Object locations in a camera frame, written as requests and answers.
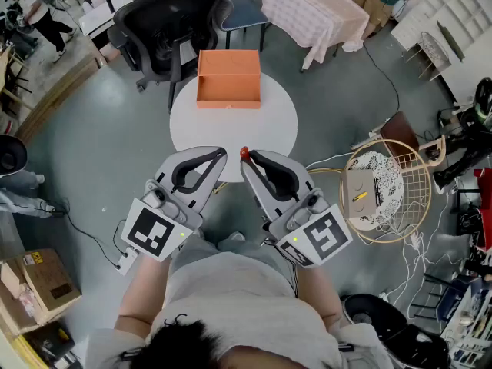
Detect person's grey jeans legs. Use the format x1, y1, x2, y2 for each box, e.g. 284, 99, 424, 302
168, 231, 295, 284

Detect person's right forearm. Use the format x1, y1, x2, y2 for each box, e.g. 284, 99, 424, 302
294, 261, 344, 324

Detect black floor cable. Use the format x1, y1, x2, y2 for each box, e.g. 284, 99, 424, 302
361, 40, 401, 117

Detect white desk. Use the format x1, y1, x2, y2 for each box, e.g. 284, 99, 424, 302
78, 0, 134, 38

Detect person's left forearm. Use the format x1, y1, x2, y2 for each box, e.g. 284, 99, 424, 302
114, 252, 173, 338

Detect black open equipment case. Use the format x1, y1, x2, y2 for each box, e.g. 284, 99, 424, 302
0, 135, 28, 178

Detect person's white shirt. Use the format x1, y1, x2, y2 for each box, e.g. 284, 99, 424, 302
86, 250, 385, 369

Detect brown wooden chair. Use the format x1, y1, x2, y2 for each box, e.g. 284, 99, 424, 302
351, 110, 447, 171

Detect blue padded chair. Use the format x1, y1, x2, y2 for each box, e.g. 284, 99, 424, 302
216, 0, 270, 52

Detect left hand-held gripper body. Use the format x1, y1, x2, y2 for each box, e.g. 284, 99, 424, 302
121, 178, 204, 264

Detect gold wire round chair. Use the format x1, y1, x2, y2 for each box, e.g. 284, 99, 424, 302
307, 139, 434, 244

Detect cardboard box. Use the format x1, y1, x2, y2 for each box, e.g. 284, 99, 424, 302
0, 259, 39, 336
17, 248, 82, 324

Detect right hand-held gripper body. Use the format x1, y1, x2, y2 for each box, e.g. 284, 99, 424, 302
263, 188, 353, 269

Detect black office chair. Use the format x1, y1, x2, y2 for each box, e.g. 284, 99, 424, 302
107, 0, 232, 94

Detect black white patterned cushion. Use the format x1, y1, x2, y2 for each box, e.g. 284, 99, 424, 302
347, 151, 404, 232

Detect orange box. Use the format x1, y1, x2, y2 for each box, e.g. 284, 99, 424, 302
195, 49, 263, 110

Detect red plastic object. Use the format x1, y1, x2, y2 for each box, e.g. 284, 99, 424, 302
472, 167, 492, 253

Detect black power cable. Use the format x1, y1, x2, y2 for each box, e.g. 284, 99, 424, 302
45, 201, 130, 268

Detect black metal frame chair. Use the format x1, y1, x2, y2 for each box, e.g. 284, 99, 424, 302
409, 273, 476, 324

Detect table with pink checked cloth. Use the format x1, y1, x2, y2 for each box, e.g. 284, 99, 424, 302
259, 0, 371, 72

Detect wooden planks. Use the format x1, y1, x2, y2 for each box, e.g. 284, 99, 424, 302
15, 54, 107, 145

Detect wire side table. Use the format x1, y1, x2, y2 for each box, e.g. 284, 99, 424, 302
402, 31, 454, 83

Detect white cable tangle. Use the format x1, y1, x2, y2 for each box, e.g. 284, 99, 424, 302
378, 190, 458, 307

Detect black round device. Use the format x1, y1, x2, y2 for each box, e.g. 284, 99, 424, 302
341, 293, 450, 369

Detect grey flat box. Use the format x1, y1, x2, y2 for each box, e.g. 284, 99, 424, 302
340, 168, 378, 219

